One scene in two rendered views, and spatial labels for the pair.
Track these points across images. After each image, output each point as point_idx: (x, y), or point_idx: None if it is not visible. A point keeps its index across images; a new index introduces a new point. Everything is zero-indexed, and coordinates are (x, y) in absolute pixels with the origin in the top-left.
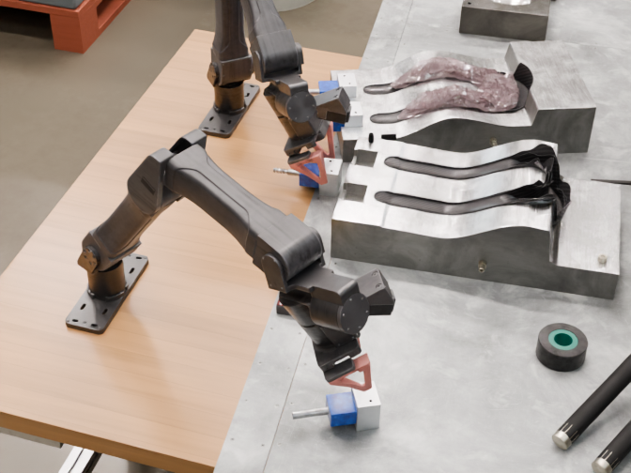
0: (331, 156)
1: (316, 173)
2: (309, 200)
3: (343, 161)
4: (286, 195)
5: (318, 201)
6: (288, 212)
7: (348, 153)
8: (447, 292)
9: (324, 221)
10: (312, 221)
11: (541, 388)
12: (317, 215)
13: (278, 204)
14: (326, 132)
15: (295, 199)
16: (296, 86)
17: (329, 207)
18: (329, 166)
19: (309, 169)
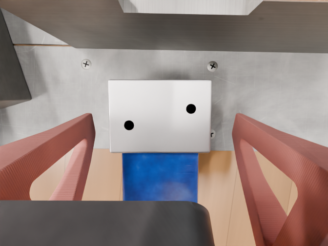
0: (88, 126)
1: (179, 160)
2: (218, 155)
3: (30, 97)
4: (209, 214)
5: (222, 130)
6: (277, 195)
7: (7, 80)
8: None
9: (307, 98)
10: (311, 130)
11: None
12: (282, 121)
13: (248, 226)
14: (114, 204)
15: (221, 190)
16: None
17: (245, 97)
18: (164, 123)
19: (163, 189)
